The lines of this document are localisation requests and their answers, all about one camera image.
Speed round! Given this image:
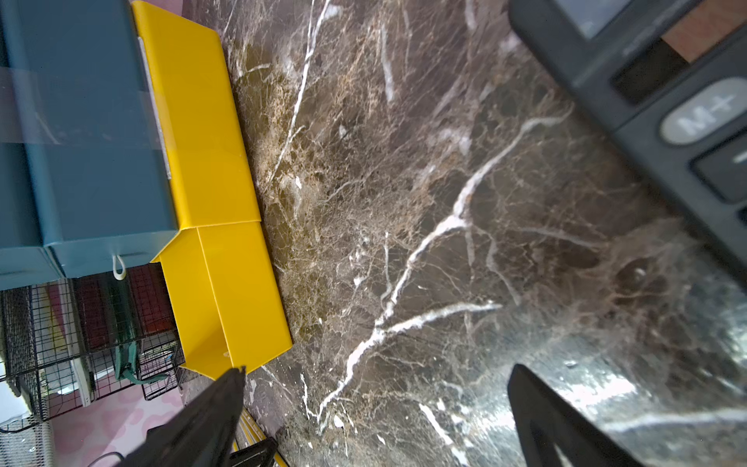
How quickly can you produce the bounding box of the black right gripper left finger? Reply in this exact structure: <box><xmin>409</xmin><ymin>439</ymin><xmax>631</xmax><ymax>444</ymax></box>
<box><xmin>120</xmin><ymin>368</ymin><xmax>245</xmax><ymax>467</ymax></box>

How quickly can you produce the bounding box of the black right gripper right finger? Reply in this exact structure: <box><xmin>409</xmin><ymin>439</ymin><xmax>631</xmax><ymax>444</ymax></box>
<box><xmin>507</xmin><ymin>364</ymin><xmax>641</xmax><ymax>466</ymax></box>

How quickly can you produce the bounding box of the yellow bottom drawer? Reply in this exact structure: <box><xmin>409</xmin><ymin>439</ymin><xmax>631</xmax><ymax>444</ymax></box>
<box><xmin>159</xmin><ymin>222</ymin><xmax>293</xmax><ymax>379</ymax></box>

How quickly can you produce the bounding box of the yellow drawer cabinet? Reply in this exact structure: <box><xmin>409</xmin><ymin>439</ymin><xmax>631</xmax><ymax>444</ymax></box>
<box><xmin>129</xmin><ymin>0</ymin><xmax>263</xmax><ymax>230</ymax></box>

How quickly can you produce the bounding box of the teal drawer cabinet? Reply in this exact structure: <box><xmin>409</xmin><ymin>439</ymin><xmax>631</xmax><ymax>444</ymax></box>
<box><xmin>1</xmin><ymin>1</ymin><xmax>178</xmax><ymax>280</ymax></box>

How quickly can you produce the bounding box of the yellow pencil bundle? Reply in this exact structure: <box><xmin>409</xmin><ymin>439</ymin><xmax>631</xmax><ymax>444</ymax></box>
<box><xmin>233</xmin><ymin>408</ymin><xmax>268</xmax><ymax>453</ymax></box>

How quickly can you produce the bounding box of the black calculator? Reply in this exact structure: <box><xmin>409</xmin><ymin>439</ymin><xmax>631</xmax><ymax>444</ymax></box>
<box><xmin>509</xmin><ymin>1</ymin><xmax>746</xmax><ymax>279</ymax></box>

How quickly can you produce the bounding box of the green stool frame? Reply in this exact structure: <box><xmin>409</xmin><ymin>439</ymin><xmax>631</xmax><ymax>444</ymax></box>
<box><xmin>114</xmin><ymin>342</ymin><xmax>167</xmax><ymax>385</ymax></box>

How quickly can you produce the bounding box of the black wire file rack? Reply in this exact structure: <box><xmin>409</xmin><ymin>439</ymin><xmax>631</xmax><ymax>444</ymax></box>
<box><xmin>1</xmin><ymin>264</ymin><xmax>184</xmax><ymax>432</ymax></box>

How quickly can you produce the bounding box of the white wire side basket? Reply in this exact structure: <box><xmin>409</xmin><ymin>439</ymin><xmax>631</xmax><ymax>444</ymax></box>
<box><xmin>1</xmin><ymin>422</ymin><xmax>56</xmax><ymax>467</ymax></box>

